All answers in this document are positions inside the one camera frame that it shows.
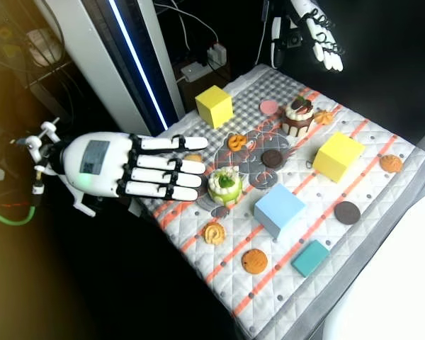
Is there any teal flat block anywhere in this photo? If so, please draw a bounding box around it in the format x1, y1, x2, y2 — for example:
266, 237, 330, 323
290, 239, 331, 278

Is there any blue foam block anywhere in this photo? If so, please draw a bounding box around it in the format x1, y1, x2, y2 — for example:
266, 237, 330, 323
254, 183, 307, 241

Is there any pink sandwich cookie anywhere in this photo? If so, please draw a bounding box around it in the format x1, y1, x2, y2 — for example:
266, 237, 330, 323
259, 99, 280, 115

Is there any orange pretzel cookie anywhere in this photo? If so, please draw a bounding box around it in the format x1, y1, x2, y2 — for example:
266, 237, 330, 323
227, 133, 247, 152

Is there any green drip toy cake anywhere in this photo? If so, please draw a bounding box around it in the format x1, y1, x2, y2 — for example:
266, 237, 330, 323
207, 166, 244, 208

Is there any yellow foam cube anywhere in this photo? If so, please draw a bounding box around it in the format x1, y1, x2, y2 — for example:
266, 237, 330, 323
194, 84, 234, 129
312, 131, 366, 184

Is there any orange rosette cookie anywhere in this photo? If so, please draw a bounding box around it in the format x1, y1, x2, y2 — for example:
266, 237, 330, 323
380, 154, 404, 174

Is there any white column with blue light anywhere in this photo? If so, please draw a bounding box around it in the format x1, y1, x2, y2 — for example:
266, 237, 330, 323
33, 0, 185, 137

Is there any chocolate drip toy cake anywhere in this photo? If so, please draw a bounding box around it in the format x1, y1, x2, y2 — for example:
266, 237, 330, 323
281, 95, 316, 138

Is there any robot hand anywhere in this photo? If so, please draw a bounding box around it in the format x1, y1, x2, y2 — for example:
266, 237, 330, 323
58, 131, 209, 217
270, 0, 345, 72

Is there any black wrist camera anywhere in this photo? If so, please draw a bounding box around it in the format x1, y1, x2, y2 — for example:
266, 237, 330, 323
285, 30, 304, 49

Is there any white power adapter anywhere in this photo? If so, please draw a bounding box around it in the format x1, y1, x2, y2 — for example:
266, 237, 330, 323
207, 42, 227, 68

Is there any grey quilt with printed bear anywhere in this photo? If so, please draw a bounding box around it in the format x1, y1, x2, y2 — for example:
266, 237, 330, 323
129, 63, 425, 340

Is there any round brown printed cookie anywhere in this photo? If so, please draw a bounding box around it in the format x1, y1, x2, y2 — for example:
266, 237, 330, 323
241, 248, 269, 276

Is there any white power strip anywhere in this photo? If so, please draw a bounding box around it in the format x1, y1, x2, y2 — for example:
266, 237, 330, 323
180, 62, 213, 82

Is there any dark chocolate sandwich cookie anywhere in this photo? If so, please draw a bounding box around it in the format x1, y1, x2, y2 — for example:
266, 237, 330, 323
334, 200, 361, 225
261, 149, 284, 169

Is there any orange ridged star cookie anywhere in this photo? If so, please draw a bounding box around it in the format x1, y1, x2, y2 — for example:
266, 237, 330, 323
313, 109, 334, 125

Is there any yellow spiral cookie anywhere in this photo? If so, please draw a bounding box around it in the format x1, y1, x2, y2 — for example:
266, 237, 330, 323
202, 222, 227, 246

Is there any green cable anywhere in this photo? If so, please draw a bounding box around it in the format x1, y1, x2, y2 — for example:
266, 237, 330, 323
0, 203, 36, 227

